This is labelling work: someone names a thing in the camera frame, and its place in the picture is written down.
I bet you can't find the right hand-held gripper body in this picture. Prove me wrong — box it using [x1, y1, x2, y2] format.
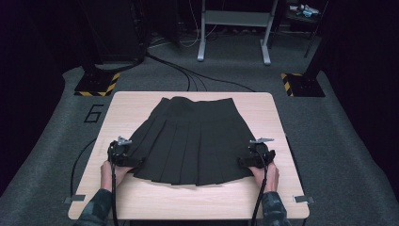
[248, 137, 277, 169]

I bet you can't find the grey tape piece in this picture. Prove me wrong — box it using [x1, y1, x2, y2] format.
[63, 194, 87, 204]
[293, 195, 315, 205]

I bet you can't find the right hand-held gripper cable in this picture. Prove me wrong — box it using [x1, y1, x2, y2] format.
[250, 147, 270, 226]

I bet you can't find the thin black floor cable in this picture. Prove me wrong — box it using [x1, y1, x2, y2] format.
[69, 137, 98, 197]

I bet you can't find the black shelf rack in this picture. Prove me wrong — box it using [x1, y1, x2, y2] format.
[283, 0, 328, 59]

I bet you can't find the left hand-held gripper cable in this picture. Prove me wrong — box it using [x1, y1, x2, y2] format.
[109, 156, 120, 226]

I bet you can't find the grey metal desk frame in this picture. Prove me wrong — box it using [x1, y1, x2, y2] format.
[197, 0, 279, 66]

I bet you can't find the black pleated skirt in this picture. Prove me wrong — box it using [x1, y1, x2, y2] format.
[126, 96, 257, 186]

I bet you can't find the black curtain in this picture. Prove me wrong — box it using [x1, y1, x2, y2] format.
[0, 0, 79, 196]
[319, 0, 399, 202]

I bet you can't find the person's left hand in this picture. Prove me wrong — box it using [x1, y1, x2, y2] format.
[100, 160, 133, 192]

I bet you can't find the white and blue item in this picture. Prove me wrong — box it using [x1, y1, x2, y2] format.
[297, 4, 320, 18]

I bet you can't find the person's right hand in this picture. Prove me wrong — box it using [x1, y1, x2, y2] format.
[248, 161, 279, 194]

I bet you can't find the striped black stand base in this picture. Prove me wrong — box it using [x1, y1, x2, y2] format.
[280, 73, 327, 98]
[73, 72, 121, 97]

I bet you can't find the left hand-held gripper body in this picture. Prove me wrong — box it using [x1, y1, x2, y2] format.
[107, 136, 133, 167]

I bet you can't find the white cable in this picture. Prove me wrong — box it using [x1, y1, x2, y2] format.
[180, 0, 217, 49]

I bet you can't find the black cabinet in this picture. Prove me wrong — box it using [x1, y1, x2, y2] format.
[78, 0, 149, 64]

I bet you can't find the hand-held gripper cable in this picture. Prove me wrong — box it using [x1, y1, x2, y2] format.
[109, 156, 120, 226]
[250, 147, 270, 226]

